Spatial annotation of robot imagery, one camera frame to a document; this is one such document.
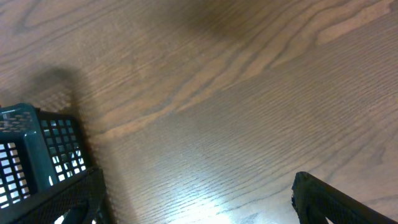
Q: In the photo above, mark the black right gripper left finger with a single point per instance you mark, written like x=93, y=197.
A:
x=78, y=198

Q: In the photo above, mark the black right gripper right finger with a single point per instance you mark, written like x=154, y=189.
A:
x=317, y=202

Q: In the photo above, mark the dark green plastic basket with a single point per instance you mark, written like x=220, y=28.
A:
x=38, y=150

